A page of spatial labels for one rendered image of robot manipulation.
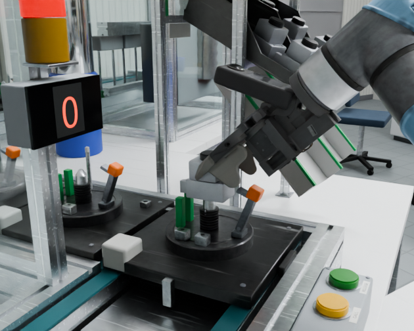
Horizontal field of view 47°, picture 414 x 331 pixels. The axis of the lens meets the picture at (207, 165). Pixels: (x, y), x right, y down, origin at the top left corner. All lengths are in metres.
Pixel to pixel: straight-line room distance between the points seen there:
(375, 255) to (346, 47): 0.52
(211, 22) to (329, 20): 6.29
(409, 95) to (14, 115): 0.43
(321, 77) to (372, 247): 0.52
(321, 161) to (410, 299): 0.32
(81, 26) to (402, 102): 1.19
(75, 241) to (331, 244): 0.41
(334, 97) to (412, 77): 0.10
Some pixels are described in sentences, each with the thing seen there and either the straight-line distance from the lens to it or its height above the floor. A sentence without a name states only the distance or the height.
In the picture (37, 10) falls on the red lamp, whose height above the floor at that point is 1.32.
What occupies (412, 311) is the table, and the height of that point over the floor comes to 0.86.
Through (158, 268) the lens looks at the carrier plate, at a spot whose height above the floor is 0.97.
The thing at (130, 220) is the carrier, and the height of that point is 0.97.
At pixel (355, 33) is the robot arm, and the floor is 1.29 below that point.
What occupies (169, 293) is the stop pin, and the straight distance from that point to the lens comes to 0.68.
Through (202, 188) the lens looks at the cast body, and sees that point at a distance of 0.72.
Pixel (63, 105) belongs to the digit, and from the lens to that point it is 0.59.
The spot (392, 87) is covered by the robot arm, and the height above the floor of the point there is 1.24.
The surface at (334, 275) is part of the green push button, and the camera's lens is 0.69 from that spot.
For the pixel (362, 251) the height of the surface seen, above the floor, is 0.86.
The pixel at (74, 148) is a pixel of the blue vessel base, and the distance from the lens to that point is 1.62.
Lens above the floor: 1.31
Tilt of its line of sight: 18 degrees down
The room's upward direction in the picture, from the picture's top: straight up
